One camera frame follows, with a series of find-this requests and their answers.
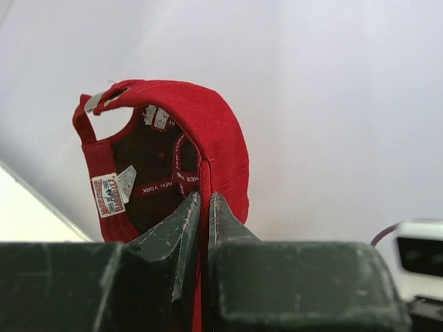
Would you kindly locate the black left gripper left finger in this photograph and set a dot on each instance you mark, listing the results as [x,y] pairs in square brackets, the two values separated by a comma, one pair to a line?
[104,273]

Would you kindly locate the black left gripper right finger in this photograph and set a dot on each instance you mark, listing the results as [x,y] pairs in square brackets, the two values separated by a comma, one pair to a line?
[256,285]

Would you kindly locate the red cap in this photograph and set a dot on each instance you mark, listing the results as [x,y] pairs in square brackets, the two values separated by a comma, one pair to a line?
[167,160]

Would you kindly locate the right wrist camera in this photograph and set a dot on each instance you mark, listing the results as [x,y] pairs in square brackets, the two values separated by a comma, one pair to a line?
[419,249]

